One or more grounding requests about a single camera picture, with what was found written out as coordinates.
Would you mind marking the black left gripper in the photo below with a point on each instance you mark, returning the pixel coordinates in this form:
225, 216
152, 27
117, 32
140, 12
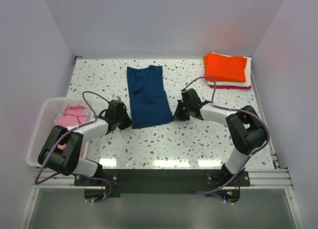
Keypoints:
128, 122

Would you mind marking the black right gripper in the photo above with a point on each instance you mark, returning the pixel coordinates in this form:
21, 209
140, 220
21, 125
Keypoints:
178, 116

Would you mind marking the navy blue printed t-shirt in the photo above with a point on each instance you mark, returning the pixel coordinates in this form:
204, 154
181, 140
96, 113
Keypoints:
148, 100

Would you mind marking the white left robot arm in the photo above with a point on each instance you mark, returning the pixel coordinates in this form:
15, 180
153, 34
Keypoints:
61, 151

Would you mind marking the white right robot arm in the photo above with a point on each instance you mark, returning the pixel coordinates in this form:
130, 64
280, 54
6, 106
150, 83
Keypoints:
248, 132

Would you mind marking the pink t-shirt in basket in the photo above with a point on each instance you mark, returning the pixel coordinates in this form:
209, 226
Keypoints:
73, 114

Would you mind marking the folded orange t-shirt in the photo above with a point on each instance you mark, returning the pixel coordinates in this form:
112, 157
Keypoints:
225, 68

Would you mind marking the folded magenta t-shirt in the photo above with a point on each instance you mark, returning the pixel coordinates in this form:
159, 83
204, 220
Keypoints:
233, 87

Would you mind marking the white plastic laundry basket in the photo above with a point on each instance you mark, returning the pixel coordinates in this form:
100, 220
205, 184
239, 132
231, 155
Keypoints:
51, 110

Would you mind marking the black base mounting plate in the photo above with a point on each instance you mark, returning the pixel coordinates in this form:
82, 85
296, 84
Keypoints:
152, 181

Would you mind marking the aluminium frame rail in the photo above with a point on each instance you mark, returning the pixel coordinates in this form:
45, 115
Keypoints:
259, 179

